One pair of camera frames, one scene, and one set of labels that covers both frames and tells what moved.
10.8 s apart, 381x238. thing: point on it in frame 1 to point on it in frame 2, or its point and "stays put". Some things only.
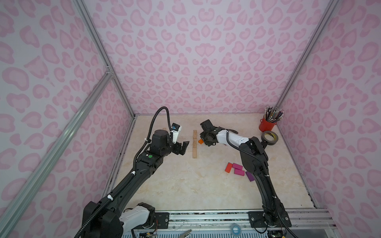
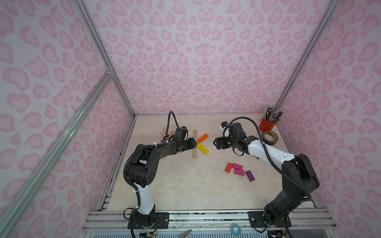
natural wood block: (194, 151) stays put
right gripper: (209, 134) to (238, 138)
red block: (228, 167) stays put
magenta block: (237, 166) stays put
